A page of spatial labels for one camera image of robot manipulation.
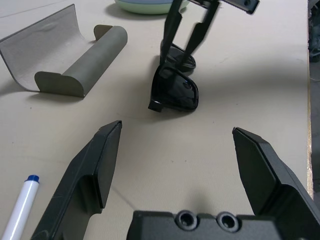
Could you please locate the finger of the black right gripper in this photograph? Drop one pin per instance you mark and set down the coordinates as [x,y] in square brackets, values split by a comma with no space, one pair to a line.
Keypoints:
[173,27]
[202,30]

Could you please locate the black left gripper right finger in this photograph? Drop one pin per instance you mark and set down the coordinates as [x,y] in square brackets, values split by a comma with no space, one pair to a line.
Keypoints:
[262,170]

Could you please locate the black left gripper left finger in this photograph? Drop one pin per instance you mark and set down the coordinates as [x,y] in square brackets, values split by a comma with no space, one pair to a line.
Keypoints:
[87,175]

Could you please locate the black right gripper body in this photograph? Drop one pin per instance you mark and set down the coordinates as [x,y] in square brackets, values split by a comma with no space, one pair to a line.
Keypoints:
[246,6]

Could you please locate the black sunglasses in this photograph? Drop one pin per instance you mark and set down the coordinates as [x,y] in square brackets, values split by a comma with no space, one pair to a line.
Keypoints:
[175,92]

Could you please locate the grey glasses case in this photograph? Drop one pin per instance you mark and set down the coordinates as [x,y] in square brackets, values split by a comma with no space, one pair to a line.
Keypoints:
[105,50]

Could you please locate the white marker with blue cap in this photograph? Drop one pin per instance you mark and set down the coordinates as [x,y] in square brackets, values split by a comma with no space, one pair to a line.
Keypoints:
[22,207]

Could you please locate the green plate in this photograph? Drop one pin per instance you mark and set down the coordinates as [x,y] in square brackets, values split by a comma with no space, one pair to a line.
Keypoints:
[150,10]

